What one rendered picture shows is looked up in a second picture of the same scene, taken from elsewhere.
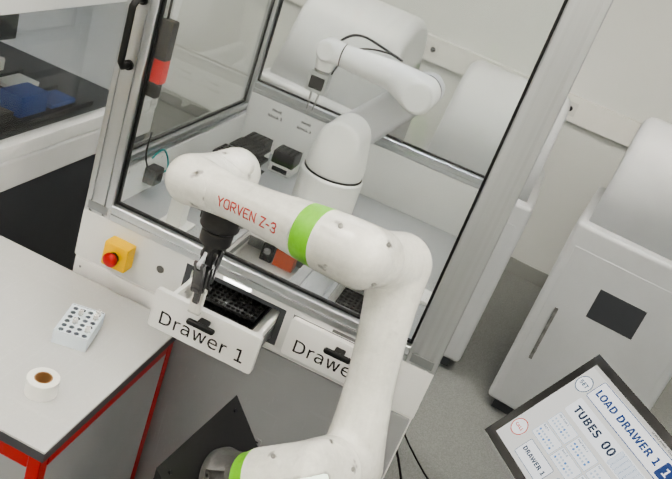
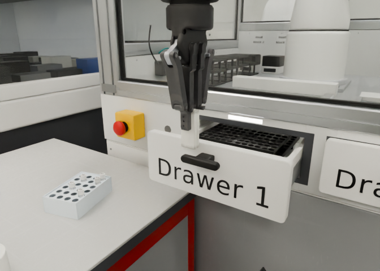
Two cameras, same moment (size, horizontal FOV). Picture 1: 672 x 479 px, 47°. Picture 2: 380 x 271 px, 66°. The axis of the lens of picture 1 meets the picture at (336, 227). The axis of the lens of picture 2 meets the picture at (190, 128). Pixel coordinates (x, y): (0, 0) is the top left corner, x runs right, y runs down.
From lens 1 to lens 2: 1.39 m
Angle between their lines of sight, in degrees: 23
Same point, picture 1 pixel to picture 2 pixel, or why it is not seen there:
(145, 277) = not seen: hidden behind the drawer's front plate
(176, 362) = (204, 225)
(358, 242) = not seen: outside the picture
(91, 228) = (109, 110)
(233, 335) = (247, 167)
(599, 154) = not seen: outside the picture
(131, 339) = (139, 201)
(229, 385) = (263, 244)
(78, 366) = (60, 237)
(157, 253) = (161, 113)
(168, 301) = (162, 143)
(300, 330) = (342, 154)
